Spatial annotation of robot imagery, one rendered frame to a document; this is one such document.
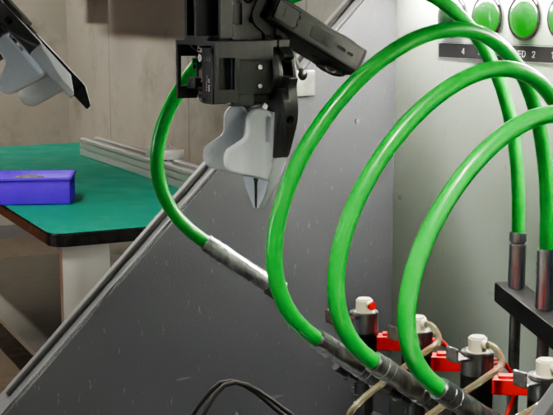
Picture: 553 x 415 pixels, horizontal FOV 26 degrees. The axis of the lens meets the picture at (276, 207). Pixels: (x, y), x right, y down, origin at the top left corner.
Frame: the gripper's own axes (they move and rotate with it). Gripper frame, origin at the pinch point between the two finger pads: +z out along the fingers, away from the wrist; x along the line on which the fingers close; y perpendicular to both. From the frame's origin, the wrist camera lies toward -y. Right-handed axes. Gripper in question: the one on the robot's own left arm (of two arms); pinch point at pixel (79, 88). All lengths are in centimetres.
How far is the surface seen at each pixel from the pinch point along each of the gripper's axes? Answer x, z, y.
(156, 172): 0.8, 11.6, 0.0
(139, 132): -495, -90, 16
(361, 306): 2.0, 34.7, -5.8
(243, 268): -2.8, 24.1, 0.2
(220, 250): -2.0, 21.2, 0.8
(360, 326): 2.2, 36.0, -4.4
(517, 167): -6.6, 35.5, -27.2
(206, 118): -411, -58, -13
